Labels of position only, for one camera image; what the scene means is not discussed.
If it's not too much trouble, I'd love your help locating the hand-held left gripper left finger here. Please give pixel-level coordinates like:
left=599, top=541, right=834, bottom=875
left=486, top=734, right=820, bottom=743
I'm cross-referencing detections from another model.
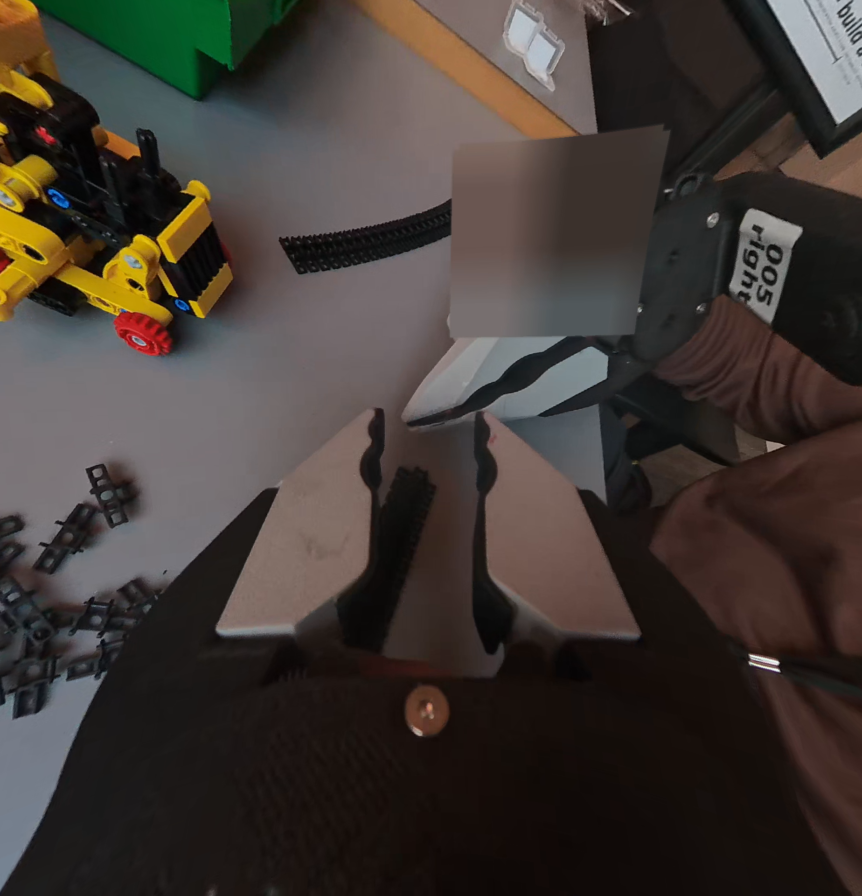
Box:
left=215, top=407, right=388, bottom=639

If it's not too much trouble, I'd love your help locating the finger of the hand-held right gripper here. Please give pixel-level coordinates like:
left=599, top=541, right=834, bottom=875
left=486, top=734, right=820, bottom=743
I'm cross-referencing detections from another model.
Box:
left=409, top=342, right=612, bottom=427
left=401, top=336, right=568, bottom=428

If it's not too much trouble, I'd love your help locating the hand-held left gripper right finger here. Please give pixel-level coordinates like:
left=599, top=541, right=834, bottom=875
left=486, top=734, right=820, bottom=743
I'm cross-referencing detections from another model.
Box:
left=472, top=410, right=643, bottom=658

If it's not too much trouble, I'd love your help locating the black lego track chain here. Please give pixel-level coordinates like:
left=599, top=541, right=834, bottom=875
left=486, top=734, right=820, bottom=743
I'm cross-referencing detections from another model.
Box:
left=340, top=465, right=437, bottom=652
left=278, top=199, right=453, bottom=275

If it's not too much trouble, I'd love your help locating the person's right forearm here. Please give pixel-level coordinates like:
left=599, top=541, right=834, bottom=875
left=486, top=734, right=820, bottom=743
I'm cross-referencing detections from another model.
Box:
left=651, top=294, right=862, bottom=445

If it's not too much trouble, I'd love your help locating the yellow lego bulldozer model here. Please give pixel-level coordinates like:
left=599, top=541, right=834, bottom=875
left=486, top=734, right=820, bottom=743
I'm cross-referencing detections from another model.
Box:
left=0, top=0, right=235, bottom=358

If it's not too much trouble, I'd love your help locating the dark cabinet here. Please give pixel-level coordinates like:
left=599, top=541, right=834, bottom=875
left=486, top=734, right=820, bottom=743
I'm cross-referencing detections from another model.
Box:
left=585, top=0, right=789, bottom=186

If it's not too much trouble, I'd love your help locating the black framed sign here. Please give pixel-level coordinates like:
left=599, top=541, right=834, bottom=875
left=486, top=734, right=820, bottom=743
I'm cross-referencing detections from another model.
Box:
left=727, top=0, right=862, bottom=160

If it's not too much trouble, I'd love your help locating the clear plastic card case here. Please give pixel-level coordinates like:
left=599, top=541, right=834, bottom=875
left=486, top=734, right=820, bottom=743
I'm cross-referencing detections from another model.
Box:
left=502, top=2, right=567, bottom=92

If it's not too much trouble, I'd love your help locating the pile of black track links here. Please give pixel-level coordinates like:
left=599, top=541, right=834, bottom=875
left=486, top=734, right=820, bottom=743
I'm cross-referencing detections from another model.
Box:
left=0, top=462, right=167, bottom=722

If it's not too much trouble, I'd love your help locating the green box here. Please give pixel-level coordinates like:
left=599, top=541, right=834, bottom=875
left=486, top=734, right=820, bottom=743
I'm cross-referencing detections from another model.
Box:
left=35, top=0, right=299, bottom=100

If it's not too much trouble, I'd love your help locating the black badge reel lanyard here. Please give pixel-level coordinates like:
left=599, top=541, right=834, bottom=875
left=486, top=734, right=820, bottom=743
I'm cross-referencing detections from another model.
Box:
left=744, top=651, right=862, bottom=704

